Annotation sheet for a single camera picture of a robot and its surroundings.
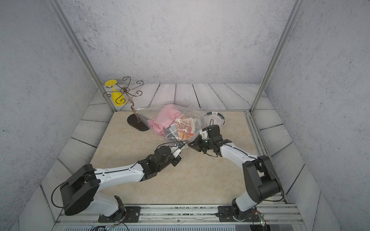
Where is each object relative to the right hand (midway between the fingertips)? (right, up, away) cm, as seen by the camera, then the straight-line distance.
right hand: (190, 144), depth 85 cm
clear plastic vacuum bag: (-11, +13, +15) cm, 23 cm away
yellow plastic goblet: (-42, +26, 0) cm, 49 cm away
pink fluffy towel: (-18, +16, +19) cm, 31 cm away
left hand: (-4, -2, -3) cm, 6 cm away
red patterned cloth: (-3, +9, +10) cm, 14 cm away
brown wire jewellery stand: (-42, +14, +26) cm, 51 cm away
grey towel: (-12, +6, +10) cm, 17 cm away
